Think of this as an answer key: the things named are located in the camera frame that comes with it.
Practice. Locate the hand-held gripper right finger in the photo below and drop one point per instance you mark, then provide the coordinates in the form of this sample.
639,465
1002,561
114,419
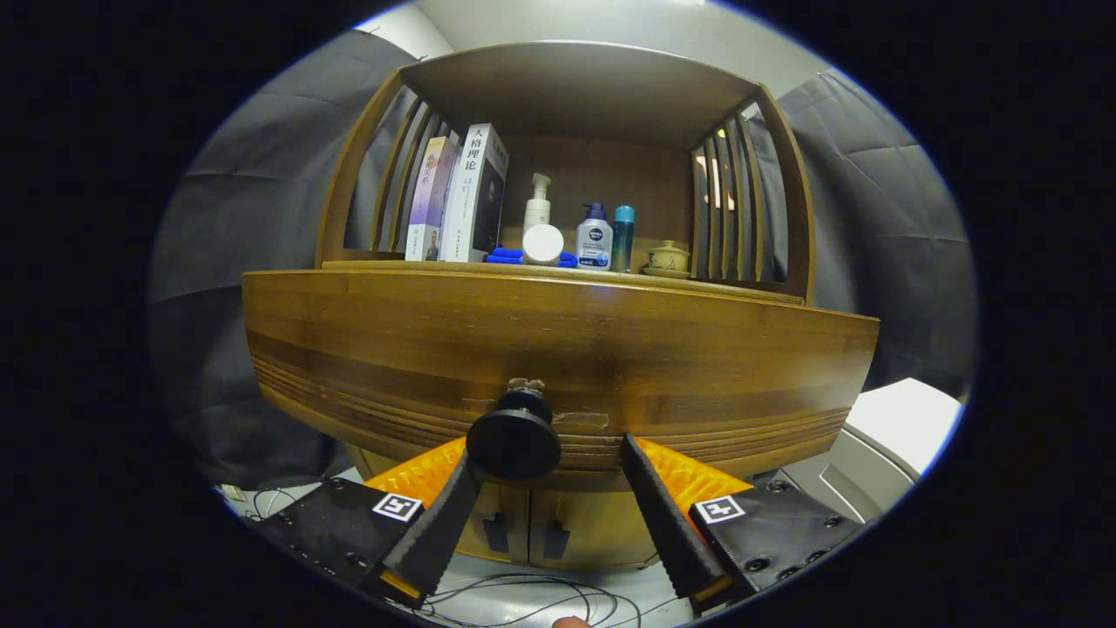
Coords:
663,519

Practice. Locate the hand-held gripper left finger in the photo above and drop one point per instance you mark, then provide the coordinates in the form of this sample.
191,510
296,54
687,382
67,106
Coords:
440,528

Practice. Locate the black round drawer knob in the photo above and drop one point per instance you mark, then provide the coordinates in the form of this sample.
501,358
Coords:
513,443

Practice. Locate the wooden drawer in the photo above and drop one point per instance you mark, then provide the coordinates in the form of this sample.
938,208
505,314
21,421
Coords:
567,340

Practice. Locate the white green-topped tube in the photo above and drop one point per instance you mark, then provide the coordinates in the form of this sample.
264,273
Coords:
542,245

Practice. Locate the wooden cabinet door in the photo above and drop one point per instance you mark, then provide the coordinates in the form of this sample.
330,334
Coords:
593,532
506,523

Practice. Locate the wooden countertop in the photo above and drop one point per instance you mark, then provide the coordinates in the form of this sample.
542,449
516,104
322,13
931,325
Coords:
697,281

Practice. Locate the wooden cabinet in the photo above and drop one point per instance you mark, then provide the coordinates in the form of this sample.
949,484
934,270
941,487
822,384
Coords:
575,87

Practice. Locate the beige ceramic saucer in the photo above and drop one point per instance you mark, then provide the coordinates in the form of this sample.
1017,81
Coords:
667,273

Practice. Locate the beige ceramic lidded cup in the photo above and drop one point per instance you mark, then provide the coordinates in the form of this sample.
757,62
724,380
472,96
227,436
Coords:
670,257

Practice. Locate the white furniture piece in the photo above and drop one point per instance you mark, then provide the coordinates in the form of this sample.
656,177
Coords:
907,419

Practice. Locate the blue folded cloth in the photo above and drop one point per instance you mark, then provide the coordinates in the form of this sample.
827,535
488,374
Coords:
501,256

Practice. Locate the teal slim bottle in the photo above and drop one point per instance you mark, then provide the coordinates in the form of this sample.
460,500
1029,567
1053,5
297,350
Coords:
622,240

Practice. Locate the white bottle blue label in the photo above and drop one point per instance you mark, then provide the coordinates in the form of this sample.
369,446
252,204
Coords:
594,244

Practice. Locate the purple book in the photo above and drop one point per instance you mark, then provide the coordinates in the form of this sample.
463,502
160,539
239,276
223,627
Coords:
427,201

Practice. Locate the white thick book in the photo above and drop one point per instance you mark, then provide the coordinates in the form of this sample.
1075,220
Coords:
462,201

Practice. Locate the white pump bottle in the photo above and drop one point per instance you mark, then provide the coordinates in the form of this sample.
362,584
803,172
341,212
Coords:
536,209

